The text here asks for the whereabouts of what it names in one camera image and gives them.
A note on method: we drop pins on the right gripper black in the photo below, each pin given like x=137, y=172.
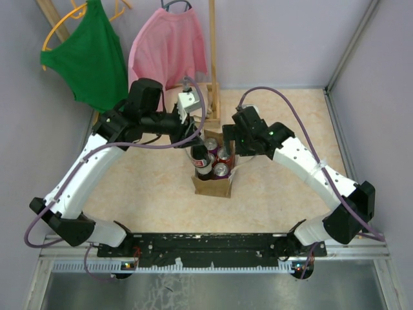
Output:
x=231, y=132

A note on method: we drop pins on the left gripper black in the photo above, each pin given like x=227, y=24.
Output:
x=184, y=132

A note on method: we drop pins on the red cola can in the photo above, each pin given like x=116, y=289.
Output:
x=212, y=159
x=224, y=157

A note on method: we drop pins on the purple Fanta can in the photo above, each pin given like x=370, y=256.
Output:
x=211, y=145
x=221, y=170

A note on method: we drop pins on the glass cola bottle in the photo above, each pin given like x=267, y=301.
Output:
x=202, y=162

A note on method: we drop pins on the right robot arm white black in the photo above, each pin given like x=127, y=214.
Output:
x=351, y=204

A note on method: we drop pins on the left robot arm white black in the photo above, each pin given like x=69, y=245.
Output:
x=116, y=131

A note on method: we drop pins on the folded beige cloth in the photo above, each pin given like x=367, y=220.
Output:
x=171, y=97

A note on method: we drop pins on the pink t-shirt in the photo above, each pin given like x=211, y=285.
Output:
x=167, y=48

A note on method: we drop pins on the green tank top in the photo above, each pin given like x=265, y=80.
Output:
x=90, y=60

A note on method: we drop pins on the grey clothes hanger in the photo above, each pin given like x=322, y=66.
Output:
x=176, y=6

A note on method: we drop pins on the wooden clothes rack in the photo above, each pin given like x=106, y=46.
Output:
x=56, y=22

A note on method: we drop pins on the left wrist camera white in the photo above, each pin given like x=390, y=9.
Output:
x=187, y=102

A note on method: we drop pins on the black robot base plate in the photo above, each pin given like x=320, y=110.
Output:
x=202, y=249

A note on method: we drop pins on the white cable duct strip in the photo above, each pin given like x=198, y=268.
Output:
x=125, y=267

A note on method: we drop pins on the aluminium frame rail front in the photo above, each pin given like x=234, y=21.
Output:
x=358, y=249

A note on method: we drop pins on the aluminium corner post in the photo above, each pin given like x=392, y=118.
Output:
x=353, y=43

